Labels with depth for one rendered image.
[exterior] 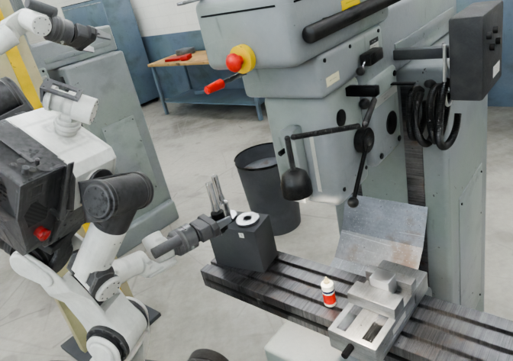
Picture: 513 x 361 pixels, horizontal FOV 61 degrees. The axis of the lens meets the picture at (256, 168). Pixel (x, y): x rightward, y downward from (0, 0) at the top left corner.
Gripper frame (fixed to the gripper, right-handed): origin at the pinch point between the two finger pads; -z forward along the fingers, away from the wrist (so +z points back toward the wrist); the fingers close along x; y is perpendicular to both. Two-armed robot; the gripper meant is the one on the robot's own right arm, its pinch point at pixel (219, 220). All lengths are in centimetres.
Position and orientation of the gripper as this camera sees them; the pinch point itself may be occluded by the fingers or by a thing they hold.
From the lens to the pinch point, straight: 152.0
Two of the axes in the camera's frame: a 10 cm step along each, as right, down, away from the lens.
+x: -5.8, -2.3, 7.8
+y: 2.0, 8.9, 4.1
